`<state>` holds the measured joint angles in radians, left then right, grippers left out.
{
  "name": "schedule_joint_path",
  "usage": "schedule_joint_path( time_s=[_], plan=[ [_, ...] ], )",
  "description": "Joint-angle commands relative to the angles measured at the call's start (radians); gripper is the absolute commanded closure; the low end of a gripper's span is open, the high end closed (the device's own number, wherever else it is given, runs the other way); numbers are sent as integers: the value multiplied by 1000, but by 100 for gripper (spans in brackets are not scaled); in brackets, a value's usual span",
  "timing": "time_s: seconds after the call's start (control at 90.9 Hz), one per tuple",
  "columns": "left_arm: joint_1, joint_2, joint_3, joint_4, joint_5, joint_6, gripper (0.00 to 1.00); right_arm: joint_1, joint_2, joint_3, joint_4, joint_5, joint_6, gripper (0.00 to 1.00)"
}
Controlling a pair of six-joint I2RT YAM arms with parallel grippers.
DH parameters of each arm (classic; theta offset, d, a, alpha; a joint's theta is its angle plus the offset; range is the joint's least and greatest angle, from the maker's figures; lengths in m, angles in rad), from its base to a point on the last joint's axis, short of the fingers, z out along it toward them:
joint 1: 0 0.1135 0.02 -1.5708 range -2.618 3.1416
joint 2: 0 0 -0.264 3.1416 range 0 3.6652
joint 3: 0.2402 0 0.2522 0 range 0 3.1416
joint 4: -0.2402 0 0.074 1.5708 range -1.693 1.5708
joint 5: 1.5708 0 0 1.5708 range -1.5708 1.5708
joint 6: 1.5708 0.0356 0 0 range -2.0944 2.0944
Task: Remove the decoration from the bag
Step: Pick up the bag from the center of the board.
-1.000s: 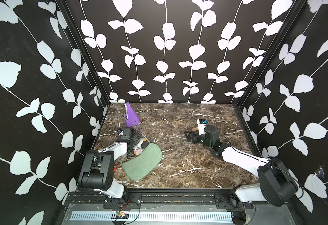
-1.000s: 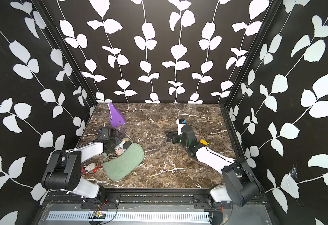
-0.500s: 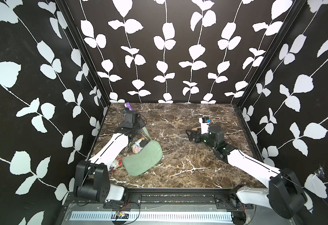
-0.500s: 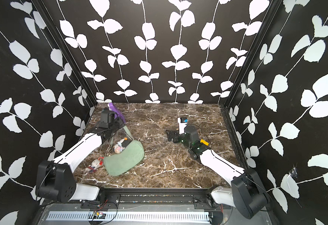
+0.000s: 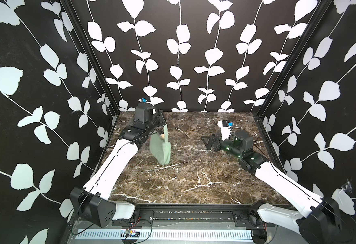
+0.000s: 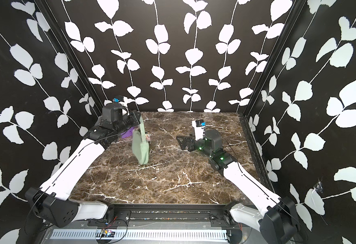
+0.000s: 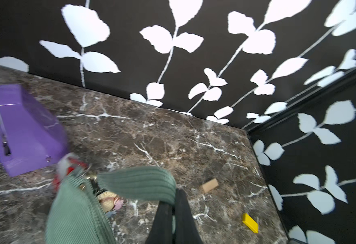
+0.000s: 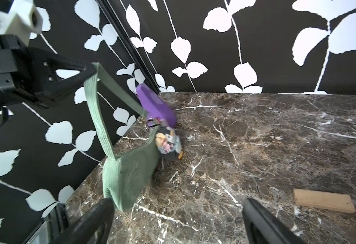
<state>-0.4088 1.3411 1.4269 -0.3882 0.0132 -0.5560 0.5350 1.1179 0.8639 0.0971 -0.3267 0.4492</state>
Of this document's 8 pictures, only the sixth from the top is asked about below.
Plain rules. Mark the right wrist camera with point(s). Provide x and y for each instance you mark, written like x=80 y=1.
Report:
x=199 y=129

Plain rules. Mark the purple plastic stand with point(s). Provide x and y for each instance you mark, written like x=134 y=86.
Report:
x=127 y=134

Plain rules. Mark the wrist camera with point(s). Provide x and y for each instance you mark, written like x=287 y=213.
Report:
x=120 y=99
x=199 y=129

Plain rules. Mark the green corduroy bag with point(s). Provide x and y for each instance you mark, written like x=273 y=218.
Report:
x=140 y=146

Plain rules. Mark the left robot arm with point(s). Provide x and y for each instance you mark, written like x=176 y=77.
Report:
x=51 y=201

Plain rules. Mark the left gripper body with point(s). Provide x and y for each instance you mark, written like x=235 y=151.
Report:
x=131 y=120

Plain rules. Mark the small circuit board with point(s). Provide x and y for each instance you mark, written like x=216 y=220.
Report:
x=106 y=234

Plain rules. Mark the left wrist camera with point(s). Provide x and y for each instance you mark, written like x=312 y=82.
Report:
x=120 y=99

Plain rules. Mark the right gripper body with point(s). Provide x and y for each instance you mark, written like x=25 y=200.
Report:
x=192 y=141

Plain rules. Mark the perforated metal rail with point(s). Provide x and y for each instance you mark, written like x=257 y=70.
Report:
x=142 y=234

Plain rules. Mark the white red plush charm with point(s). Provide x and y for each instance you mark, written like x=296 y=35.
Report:
x=147 y=135

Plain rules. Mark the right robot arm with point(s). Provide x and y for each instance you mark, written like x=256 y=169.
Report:
x=274 y=217

